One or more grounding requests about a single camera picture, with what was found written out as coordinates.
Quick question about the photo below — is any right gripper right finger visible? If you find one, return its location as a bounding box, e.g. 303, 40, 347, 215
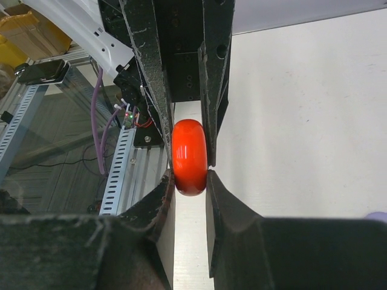
206, 170, 386, 289

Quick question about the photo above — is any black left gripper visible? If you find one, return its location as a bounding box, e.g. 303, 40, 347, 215
98, 1, 235, 167

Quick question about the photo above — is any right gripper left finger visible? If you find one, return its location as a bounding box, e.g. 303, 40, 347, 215
1, 170, 175, 289

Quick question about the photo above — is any orange earbud case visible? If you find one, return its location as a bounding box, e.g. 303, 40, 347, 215
172, 119, 208, 196

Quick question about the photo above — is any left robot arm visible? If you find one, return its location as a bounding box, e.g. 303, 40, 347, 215
27, 1, 235, 167

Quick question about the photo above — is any purple earbud case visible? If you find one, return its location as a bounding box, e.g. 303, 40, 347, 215
365, 211, 387, 222

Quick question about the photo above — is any white slotted cable duct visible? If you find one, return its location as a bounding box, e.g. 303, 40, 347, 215
99, 129, 136, 216

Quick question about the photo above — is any aluminium mounting rail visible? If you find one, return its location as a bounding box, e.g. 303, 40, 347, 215
117, 146, 167, 215

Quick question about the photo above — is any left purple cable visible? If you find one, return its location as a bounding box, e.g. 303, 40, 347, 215
90, 68, 140, 175

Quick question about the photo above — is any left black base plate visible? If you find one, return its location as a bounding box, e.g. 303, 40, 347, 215
133, 112, 164, 148

